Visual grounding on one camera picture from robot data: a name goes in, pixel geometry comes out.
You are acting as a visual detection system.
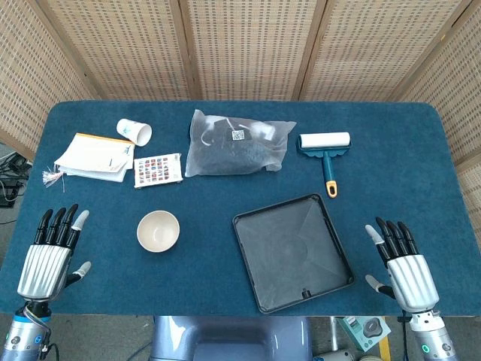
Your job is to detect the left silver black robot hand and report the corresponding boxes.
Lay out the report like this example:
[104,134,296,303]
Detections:
[17,204,92,302]

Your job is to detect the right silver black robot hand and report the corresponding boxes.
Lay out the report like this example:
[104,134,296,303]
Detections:
[365,217,440,312]

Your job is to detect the cream ceramic bowl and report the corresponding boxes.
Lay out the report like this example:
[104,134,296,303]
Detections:
[136,210,181,253]

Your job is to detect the black square plastic tray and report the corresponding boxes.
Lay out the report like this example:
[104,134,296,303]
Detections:
[231,193,356,315]

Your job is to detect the teal product box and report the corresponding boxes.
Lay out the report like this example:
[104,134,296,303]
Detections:
[337,316,392,353]

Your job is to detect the metal table leg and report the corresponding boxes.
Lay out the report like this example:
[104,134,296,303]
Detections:
[328,316,340,351]

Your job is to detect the blue table cloth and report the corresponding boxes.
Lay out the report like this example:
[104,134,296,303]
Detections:
[0,99,481,317]

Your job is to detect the white rounded device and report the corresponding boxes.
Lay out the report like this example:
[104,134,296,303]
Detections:
[312,349,356,361]

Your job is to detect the white booklet with tassel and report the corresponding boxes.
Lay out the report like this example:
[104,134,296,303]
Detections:
[41,132,136,193]

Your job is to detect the card with coloured picture grid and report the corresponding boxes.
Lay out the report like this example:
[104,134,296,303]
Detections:
[133,152,184,189]

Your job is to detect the blue lint roller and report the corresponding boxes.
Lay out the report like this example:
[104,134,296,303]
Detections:
[297,132,354,199]

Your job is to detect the white paper cup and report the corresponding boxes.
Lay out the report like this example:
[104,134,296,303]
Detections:
[116,118,153,147]

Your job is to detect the blue-grey robot torso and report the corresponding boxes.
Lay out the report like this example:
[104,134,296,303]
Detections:
[149,315,313,361]

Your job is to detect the translucent bag with dark contents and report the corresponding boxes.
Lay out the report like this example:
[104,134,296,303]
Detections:
[184,109,298,178]

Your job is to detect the woven folding screen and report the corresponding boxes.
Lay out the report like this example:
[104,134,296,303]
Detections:
[0,0,481,241]

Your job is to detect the black cables on floor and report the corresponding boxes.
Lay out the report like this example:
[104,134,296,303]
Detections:
[0,150,33,226]

